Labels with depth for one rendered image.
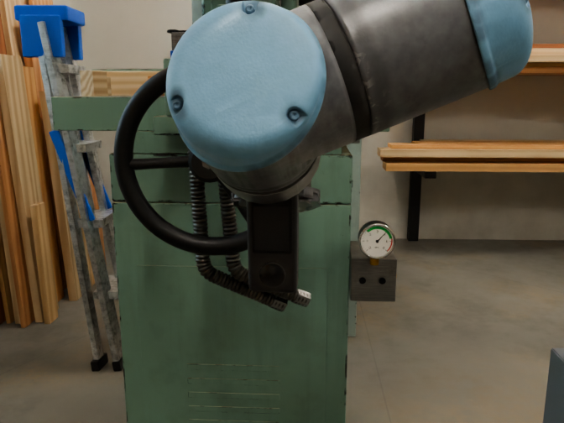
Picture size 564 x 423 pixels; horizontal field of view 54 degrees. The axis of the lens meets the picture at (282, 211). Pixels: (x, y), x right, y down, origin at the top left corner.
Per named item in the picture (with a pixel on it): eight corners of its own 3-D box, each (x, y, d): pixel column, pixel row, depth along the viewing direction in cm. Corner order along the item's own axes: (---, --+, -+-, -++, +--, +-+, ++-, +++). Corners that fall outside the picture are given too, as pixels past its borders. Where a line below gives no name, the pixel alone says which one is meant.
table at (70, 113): (24, 134, 90) (20, 96, 88) (96, 123, 120) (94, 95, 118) (399, 136, 87) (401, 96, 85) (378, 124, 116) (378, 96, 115)
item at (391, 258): (350, 301, 99) (352, 258, 97) (346, 279, 111) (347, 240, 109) (398, 302, 98) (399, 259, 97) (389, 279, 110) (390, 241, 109)
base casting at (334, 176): (109, 201, 101) (105, 152, 99) (181, 163, 157) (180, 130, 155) (353, 205, 99) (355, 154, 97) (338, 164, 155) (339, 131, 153)
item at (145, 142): (118, 153, 99) (117, 131, 98) (152, 143, 120) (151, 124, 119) (342, 154, 97) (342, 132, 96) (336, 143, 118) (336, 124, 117)
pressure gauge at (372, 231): (357, 269, 95) (358, 223, 93) (356, 263, 98) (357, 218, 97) (394, 269, 94) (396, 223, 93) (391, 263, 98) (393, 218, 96)
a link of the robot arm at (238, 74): (364, 112, 28) (185, 185, 29) (351, 166, 41) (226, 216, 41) (297, -41, 30) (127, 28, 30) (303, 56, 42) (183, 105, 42)
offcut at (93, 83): (94, 96, 99) (92, 70, 98) (80, 96, 101) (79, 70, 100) (108, 96, 102) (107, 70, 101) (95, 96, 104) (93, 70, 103)
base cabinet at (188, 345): (129, 533, 116) (107, 202, 101) (190, 388, 172) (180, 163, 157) (343, 542, 114) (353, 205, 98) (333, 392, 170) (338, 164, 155)
